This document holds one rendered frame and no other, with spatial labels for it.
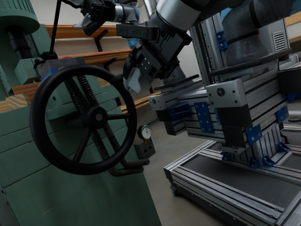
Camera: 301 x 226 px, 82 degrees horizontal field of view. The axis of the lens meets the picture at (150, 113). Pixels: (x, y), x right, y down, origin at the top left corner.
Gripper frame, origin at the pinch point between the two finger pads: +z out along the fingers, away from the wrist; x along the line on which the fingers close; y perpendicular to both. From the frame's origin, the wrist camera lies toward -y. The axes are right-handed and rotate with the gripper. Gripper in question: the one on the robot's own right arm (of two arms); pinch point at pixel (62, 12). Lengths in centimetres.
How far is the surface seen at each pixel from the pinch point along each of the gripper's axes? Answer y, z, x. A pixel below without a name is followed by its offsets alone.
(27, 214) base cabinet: -19, 31, 54
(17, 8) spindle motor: -5.2, 11.3, -5.9
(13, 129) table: -11.1, 26.6, 32.8
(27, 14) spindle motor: -6.0, 8.7, -4.7
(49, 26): -145, -77, -145
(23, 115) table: -10.1, 23.1, 30.1
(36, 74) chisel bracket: -16.0, 12.5, 13.1
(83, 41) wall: -191, -149, -159
